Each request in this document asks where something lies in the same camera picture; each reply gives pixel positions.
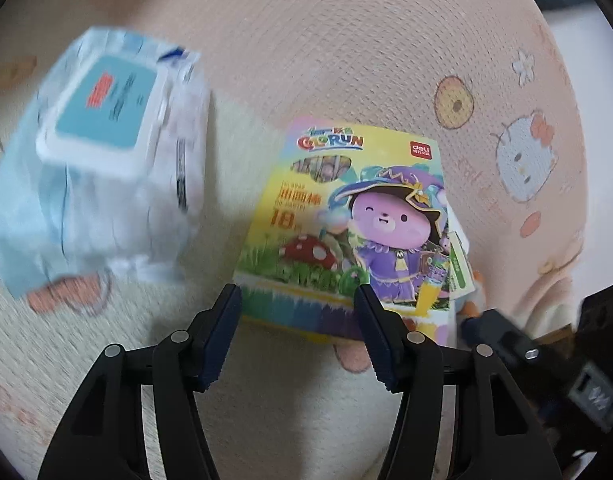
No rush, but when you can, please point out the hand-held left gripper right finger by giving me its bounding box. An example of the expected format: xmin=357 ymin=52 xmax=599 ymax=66
xmin=354 ymin=284 xmax=562 ymax=480

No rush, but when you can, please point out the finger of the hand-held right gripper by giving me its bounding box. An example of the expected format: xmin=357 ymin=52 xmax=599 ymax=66
xmin=459 ymin=308 xmax=577 ymax=396

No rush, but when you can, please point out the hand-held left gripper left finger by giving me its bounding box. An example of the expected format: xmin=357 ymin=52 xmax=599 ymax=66
xmin=38 ymin=283 xmax=243 ymax=480

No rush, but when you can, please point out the colourful crayon box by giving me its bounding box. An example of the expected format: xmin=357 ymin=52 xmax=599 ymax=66
xmin=234 ymin=117 xmax=462 ymax=348

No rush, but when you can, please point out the baby wipes pack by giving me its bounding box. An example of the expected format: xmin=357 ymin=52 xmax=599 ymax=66
xmin=0 ymin=27 xmax=212 ymax=301

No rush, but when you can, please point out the white green label card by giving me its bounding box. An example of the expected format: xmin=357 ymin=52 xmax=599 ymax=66
xmin=447 ymin=232 xmax=476 ymax=303

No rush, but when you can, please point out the pink cartoon printed mat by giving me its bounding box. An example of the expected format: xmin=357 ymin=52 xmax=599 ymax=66
xmin=0 ymin=0 xmax=592 ymax=480

